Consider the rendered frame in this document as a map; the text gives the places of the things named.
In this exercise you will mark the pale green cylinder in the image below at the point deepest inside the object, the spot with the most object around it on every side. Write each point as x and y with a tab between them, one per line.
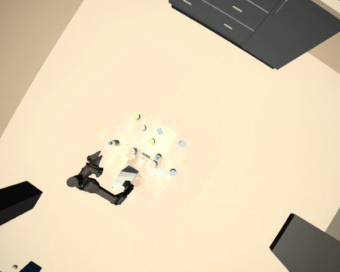
151	141
136	116

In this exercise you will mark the beige cylinder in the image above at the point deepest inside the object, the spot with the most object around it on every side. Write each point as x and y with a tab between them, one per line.
132	151
142	127
153	164

